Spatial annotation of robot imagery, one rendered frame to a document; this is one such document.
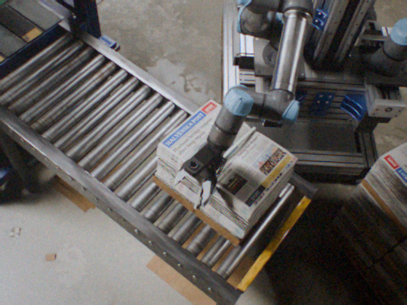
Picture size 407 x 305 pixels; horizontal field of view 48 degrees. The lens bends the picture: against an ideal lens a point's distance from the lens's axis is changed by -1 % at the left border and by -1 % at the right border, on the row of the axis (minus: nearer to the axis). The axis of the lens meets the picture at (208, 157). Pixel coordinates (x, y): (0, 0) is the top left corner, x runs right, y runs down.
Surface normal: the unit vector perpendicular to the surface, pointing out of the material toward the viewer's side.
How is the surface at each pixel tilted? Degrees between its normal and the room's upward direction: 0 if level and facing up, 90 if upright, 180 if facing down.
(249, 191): 9
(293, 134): 0
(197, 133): 8
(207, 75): 0
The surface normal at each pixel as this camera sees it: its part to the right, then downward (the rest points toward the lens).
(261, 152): 0.13, -0.63
